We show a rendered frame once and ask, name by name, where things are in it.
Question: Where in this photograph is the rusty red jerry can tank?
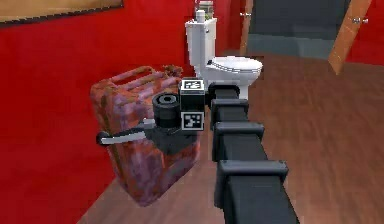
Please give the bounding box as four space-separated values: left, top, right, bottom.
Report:
89 65 202 208

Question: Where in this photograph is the green potted plant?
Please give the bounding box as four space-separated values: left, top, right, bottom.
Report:
197 0 215 20

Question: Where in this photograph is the framed picture with dark frame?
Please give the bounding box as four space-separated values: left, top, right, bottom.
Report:
0 0 125 25

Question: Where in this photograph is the white toilet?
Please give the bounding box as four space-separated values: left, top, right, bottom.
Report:
184 17 264 100

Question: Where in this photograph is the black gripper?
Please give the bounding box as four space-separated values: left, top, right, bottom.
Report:
95 92 198 156

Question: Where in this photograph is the brown wooden room door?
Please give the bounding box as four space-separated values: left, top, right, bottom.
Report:
327 0 373 76
239 0 254 57

